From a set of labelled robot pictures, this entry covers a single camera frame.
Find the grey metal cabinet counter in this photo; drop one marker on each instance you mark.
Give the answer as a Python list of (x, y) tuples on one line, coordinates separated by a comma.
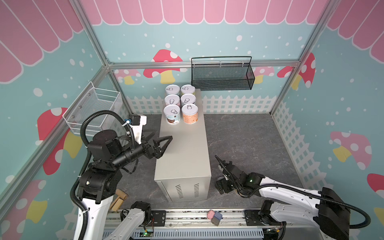
[(183, 173)]

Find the orange pink label can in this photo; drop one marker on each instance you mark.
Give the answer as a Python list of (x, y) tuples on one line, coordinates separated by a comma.
[(190, 113)]

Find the wooden block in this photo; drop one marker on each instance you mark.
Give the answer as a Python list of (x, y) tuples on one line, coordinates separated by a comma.
[(121, 196)]

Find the black mesh wall basket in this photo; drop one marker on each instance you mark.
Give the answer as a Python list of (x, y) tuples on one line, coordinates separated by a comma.
[(229, 73)]

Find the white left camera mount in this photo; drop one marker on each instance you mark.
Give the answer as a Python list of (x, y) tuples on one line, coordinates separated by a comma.
[(138, 127)]

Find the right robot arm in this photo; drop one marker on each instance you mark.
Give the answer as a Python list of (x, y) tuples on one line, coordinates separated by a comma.
[(286, 204)]

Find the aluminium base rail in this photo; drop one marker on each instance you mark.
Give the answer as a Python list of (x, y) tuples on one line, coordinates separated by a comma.
[(192, 224)]

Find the green label can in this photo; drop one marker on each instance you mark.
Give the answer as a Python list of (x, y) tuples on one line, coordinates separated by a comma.
[(188, 89)]

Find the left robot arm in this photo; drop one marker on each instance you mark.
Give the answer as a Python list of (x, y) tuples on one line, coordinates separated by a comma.
[(107, 155)]

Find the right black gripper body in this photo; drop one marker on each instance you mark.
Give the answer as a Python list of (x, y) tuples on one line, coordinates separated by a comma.
[(229, 175)]

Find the white wire wall basket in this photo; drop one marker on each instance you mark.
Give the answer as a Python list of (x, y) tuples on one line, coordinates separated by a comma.
[(90, 101)]

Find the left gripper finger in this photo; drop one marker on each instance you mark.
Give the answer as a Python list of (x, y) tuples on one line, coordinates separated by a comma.
[(147, 135), (160, 145)]

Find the teal label can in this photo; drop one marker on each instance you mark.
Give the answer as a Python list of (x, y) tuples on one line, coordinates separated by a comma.
[(172, 114), (172, 90)]

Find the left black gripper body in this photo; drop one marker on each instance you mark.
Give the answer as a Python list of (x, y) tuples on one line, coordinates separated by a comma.
[(149, 152)]

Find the pink blue grey erasers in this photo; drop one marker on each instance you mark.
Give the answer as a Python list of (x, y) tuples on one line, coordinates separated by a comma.
[(215, 217)]

